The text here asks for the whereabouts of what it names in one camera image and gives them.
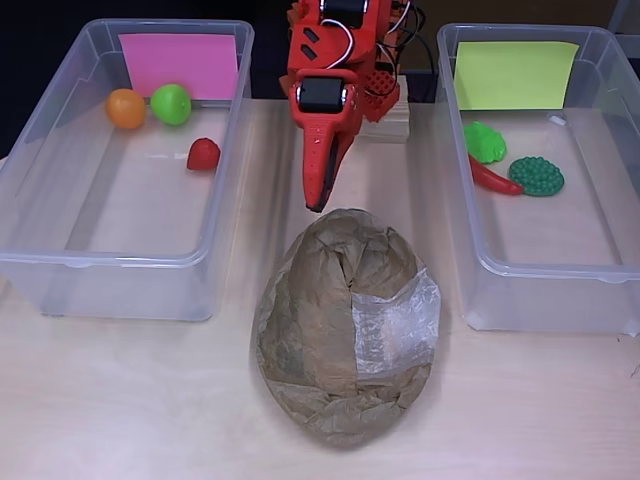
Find dark green bumpy toy vegetable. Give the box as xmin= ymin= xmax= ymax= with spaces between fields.
xmin=508 ymin=155 xmax=566 ymax=198

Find clear plastic bin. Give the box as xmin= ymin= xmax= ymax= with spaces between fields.
xmin=0 ymin=18 xmax=256 ymax=324
xmin=435 ymin=22 xmax=640 ymax=335

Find light green toy lettuce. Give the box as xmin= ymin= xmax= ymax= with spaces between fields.
xmin=463 ymin=121 xmax=508 ymax=165

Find orange toy fruit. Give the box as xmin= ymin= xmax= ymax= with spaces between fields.
xmin=104 ymin=88 xmax=148 ymax=130

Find black power cable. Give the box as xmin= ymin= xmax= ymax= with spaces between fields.
xmin=399 ymin=4 xmax=437 ymax=76

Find pink paper note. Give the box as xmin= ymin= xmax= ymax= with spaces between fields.
xmin=118 ymin=33 xmax=239 ymax=99

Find light green toy apple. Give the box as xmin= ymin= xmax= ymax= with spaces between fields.
xmin=149 ymin=83 xmax=193 ymax=127

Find wooden base block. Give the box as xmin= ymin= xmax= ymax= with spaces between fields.
xmin=358 ymin=74 xmax=411 ymax=145

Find red toy strawberry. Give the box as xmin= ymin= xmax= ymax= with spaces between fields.
xmin=186 ymin=138 xmax=221 ymax=173

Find yellow paper note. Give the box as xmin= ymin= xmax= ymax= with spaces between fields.
xmin=453 ymin=40 xmax=581 ymax=111

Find crumpled brown paper bag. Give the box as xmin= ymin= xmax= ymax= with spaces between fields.
xmin=252 ymin=208 xmax=444 ymax=450

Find red toy chili pepper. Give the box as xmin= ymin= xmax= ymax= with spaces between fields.
xmin=467 ymin=153 xmax=524 ymax=197

